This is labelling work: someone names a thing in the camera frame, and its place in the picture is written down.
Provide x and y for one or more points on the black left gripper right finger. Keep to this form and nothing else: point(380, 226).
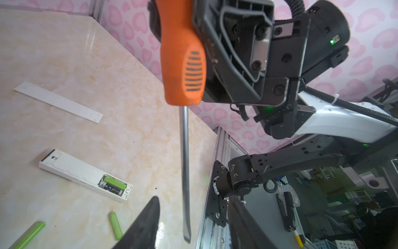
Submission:
point(245, 233)

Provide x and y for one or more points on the green battery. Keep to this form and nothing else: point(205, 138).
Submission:
point(115, 183)
point(30, 235)
point(115, 226)

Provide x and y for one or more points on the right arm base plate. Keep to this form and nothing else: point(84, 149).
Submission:
point(216, 207)

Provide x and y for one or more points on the long white slim cover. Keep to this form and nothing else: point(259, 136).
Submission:
point(58, 101)

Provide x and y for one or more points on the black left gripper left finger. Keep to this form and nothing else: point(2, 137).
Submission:
point(143, 232)

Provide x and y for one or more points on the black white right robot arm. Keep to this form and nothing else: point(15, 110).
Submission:
point(346, 133)

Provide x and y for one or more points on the slim white remote with display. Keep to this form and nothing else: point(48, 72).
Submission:
point(83, 174)

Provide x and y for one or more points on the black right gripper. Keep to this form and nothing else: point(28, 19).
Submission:
point(256, 60)

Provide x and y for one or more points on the aluminium corner frame post right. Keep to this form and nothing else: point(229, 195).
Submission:
point(96, 9)

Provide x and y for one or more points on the orange handled screwdriver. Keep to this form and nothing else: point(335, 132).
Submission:
point(184, 67)

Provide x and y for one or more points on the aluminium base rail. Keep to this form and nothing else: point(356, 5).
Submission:
point(214, 230)

